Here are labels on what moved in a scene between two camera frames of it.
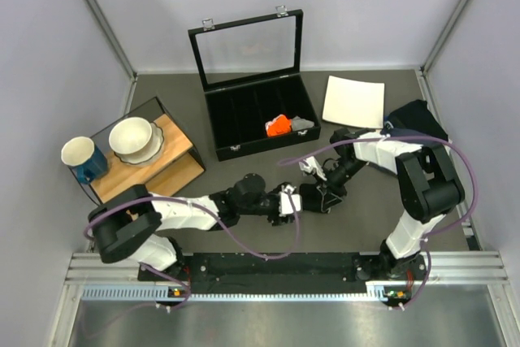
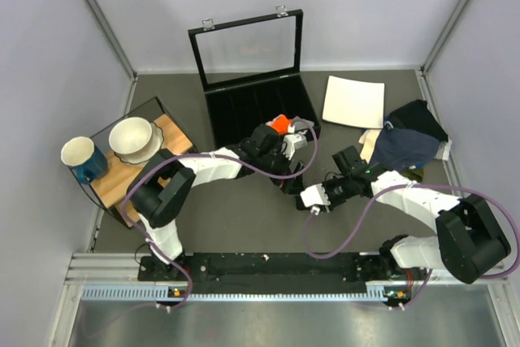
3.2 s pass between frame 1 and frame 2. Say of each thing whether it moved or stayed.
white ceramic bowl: stayed
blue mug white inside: stayed
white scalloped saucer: stayed
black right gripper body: moved
